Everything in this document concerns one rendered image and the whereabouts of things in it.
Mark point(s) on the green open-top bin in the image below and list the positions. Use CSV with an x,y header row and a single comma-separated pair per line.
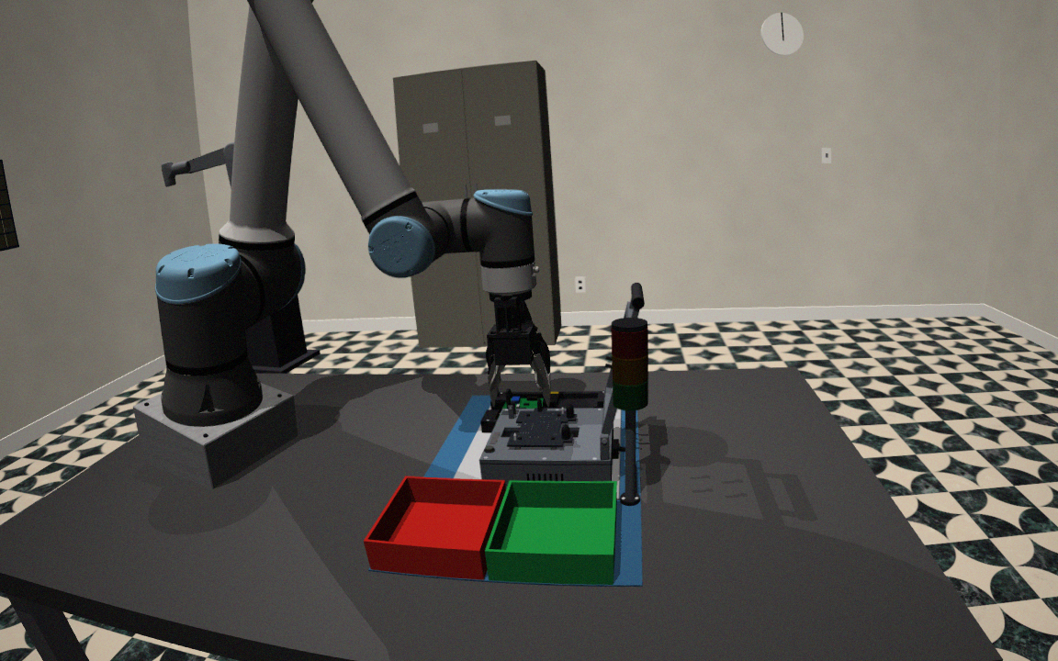
x,y
561,518

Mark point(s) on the green circuit board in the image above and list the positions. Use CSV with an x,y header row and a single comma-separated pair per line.
x,y
524,403

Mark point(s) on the red bin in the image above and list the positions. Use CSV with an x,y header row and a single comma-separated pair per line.
x,y
426,516

